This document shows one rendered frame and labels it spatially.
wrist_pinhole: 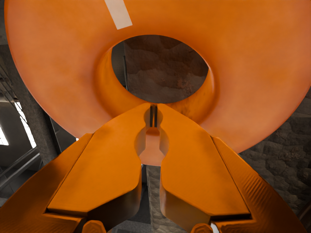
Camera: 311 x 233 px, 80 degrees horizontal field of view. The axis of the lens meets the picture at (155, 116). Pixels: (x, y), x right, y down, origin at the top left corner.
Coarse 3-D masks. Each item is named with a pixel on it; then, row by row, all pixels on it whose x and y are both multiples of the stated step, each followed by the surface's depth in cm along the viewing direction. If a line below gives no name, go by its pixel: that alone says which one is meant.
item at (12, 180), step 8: (32, 160) 844; (0, 168) 1043; (16, 168) 1037; (24, 168) 805; (40, 168) 894; (8, 176) 983; (16, 176) 771; (24, 176) 978; (0, 184) 717; (8, 184) 930; (16, 184) 928; (144, 184) 870; (144, 192) 850; (144, 200) 812; (144, 208) 775; (112, 232) 532; (120, 232) 691; (128, 232) 672
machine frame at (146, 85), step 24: (144, 48) 21; (168, 48) 21; (192, 48) 20; (144, 72) 23; (168, 72) 22; (192, 72) 22; (144, 96) 24; (168, 96) 23; (288, 120) 27; (264, 144) 30; (288, 144) 29; (264, 168) 31; (288, 168) 30; (288, 192) 33
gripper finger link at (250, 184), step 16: (224, 144) 8; (224, 160) 8; (240, 160) 8; (240, 176) 7; (256, 176) 7; (240, 192) 6; (256, 192) 6; (272, 192) 6; (256, 208) 6; (272, 208) 6; (288, 208) 6; (224, 224) 5; (240, 224) 5; (256, 224) 5; (272, 224) 5; (288, 224) 5
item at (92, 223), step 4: (92, 220) 5; (84, 224) 5; (88, 224) 5; (92, 224) 5; (96, 224) 5; (100, 224) 5; (196, 224) 5; (200, 224) 5; (204, 224) 5; (84, 228) 5; (88, 228) 5; (92, 228) 5; (96, 228) 5; (100, 228) 5; (104, 228) 5; (196, 228) 5; (200, 228) 5; (204, 228) 5; (208, 228) 5; (84, 232) 5; (88, 232) 5; (92, 232) 5; (96, 232) 5; (100, 232) 5; (104, 232) 5; (192, 232) 5; (196, 232) 5; (200, 232) 5; (204, 232) 5; (208, 232) 5; (212, 232) 5
